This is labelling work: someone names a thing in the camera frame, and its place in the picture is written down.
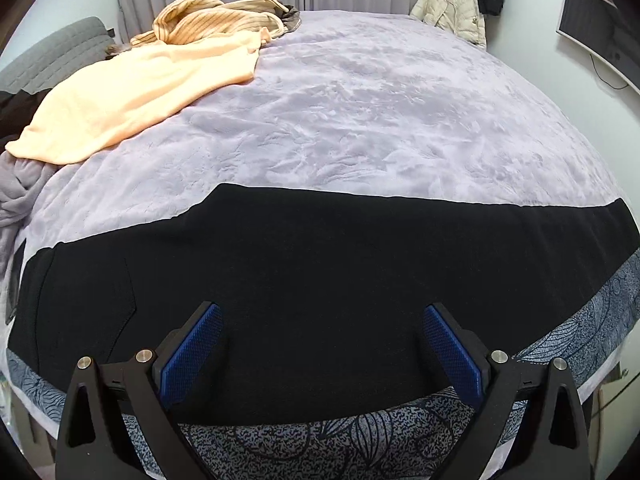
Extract grey crumpled blanket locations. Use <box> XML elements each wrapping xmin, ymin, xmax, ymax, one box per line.
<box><xmin>0</xmin><ymin>151</ymin><xmax>56</xmax><ymax>233</ymax></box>

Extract beige puffer jacket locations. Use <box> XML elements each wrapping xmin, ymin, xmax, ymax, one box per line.
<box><xmin>410</xmin><ymin>0</ymin><xmax>488</xmax><ymax>51</ymax></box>

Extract black screen cable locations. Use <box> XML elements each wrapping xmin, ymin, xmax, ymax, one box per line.
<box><xmin>590</xmin><ymin>52</ymin><xmax>630</xmax><ymax>90</ymax></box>

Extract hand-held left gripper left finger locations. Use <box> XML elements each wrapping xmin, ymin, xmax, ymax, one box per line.
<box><xmin>55</xmin><ymin>301</ymin><xmax>224</xmax><ymax>480</ymax></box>

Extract dark grey cloth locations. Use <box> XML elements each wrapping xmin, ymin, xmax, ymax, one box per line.
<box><xmin>277</xmin><ymin>5</ymin><xmax>303</xmax><ymax>36</ymax></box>

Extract black pants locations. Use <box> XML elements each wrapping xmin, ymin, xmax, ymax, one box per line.
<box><xmin>6</xmin><ymin>183</ymin><xmax>640</xmax><ymax>426</ymax></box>

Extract lavender plush blanket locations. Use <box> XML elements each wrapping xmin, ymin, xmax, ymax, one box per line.
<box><xmin>0</xmin><ymin>9</ymin><xmax>632</xmax><ymax>281</ymax></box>

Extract peach fleece blanket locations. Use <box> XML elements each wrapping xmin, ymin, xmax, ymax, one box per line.
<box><xmin>5</xmin><ymin>30</ymin><xmax>273</xmax><ymax>166</ymax></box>

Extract black cloth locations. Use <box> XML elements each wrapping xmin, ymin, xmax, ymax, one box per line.
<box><xmin>0</xmin><ymin>89</ymin><xmax>53</xmax><ymax>141</ymax></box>

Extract wall-mounted flat screen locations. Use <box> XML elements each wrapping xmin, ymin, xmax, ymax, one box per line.
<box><xmin>556</xmin><ymin>0</ymin><xmax>640</xmax><ymax>93</ymax></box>

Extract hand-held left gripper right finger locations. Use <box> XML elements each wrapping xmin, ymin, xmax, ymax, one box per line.
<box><xmin>423</xmin><ymin>302</ymin><xmax>596</xmax><ymax>480</ymax></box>

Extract grey padded headboard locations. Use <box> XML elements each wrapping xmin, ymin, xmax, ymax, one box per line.
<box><xmin>0</xmin><ymin>16</ymin><xmax>117</xmax><ymax>93</ymax></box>

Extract grey floral bed sheet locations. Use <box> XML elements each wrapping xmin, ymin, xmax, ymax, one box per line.
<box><xmin>4</xmin><ymin>247</ymin><xmax>640</xmax><ymax>480</ymax></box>

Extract tan striped cloth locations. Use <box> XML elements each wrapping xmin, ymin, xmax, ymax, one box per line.
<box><xmin>130</xmin><ymin>0</ymin><xmax>292</xmax><ymax>47</ymax></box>

